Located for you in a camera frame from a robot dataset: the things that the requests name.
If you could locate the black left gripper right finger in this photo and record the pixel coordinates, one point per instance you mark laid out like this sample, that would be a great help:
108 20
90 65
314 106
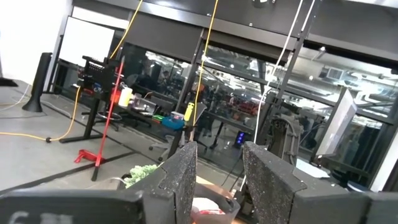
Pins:
276 189

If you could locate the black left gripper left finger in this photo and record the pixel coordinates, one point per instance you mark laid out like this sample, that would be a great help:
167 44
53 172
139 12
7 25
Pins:
174 186

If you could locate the red Maruchan noodle packet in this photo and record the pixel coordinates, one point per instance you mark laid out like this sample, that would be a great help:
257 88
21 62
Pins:
206 213

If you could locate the small potted succulent plant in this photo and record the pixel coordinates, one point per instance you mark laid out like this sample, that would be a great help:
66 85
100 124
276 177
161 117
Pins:
140 174

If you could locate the white paper sheet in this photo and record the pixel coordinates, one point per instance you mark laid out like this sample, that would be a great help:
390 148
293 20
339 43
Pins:
311 168

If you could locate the clear plastic bin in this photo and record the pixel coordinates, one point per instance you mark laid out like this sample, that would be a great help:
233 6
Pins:
224 202

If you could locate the black device with blue lights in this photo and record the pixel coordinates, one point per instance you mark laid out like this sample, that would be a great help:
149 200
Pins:
240 139

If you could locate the blue plastic tray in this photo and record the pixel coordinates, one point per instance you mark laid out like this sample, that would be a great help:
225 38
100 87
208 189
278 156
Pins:
172 123

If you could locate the black side desk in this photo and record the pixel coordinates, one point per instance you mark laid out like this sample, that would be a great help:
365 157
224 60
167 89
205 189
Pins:
354 179

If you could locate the clear plastic container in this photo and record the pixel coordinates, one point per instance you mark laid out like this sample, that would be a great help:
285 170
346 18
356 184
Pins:
143 104

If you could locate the grey computer monitor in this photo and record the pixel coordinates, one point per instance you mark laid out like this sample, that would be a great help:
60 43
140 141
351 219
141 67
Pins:
337 124

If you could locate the red pole stand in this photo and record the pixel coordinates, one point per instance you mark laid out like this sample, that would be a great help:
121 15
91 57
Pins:
109 119

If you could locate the cream paper roll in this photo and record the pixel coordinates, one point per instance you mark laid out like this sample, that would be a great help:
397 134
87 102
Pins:
125 97

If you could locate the black pegboard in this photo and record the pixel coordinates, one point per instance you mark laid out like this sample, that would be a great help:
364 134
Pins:
98 74

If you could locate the white board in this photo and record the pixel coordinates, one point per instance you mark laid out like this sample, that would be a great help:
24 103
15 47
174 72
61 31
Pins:
85 40

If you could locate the black tower stand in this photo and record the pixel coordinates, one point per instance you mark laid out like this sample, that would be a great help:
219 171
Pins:
38 81

